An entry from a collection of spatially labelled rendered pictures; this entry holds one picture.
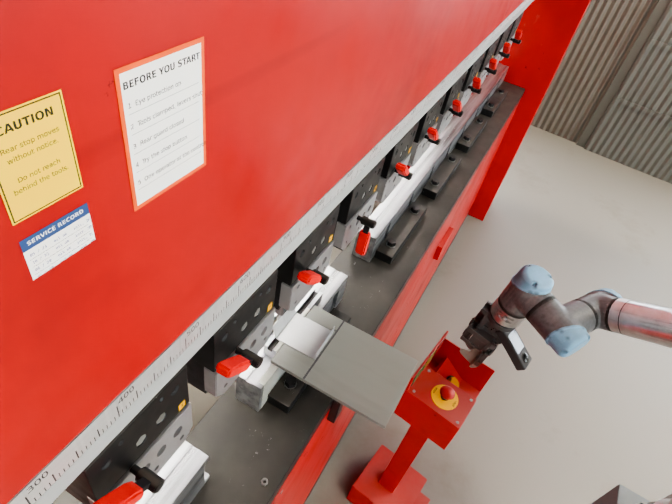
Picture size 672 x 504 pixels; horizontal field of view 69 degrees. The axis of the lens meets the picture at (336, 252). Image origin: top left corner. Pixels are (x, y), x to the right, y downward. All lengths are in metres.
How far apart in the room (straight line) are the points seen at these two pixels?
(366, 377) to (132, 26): 0.83
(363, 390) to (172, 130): 0.74
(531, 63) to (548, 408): 1.71
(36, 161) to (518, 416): 2.26
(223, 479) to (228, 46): 0.82
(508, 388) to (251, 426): 1.60
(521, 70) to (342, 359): 2.15
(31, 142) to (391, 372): 0.87
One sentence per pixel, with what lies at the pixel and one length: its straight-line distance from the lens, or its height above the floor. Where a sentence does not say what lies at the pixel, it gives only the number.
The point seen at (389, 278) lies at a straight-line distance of 1.42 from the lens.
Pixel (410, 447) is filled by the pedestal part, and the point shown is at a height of 0.45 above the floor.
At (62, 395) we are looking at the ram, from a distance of 0.47.
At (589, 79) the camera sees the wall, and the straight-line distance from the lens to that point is 4.61.
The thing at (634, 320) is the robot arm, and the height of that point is 1.20.
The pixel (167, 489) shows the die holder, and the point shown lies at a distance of 0.96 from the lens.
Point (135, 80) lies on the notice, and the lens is 0.36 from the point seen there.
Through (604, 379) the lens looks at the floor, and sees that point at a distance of 2.81.
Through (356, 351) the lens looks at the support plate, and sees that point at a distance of 1.07.
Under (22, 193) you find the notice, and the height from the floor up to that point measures 1.66.
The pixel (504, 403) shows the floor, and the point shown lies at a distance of 2.43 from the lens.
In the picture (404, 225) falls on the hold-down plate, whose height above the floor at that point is 0.91.
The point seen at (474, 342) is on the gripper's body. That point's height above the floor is 0.94.
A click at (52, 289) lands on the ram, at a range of 0.39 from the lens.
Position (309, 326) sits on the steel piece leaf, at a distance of 1.09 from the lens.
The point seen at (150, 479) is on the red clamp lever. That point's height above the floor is 1.26.
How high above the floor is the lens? 1.86
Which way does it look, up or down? 43 degrees down
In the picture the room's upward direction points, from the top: 13 degrees clockwise
